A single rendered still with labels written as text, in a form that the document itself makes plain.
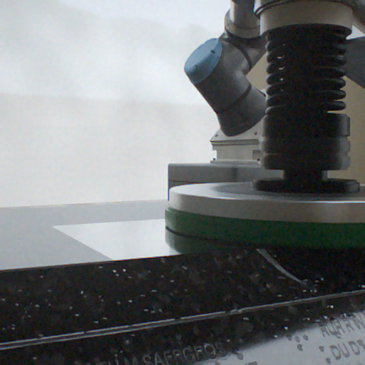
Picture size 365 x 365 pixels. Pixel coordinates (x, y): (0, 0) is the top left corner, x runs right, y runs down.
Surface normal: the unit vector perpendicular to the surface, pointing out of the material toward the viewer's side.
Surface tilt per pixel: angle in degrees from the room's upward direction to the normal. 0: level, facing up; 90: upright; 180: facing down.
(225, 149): 90
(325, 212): 90
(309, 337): 45
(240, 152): 90
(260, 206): 90
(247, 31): 106
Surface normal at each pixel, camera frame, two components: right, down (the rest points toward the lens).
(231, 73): 0.51, 0.07
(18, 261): 0.00, -1.00
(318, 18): -0.03, 0.05
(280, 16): -0.73, 0.04
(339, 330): 0.29, -0.67
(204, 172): -0.86, 0.03
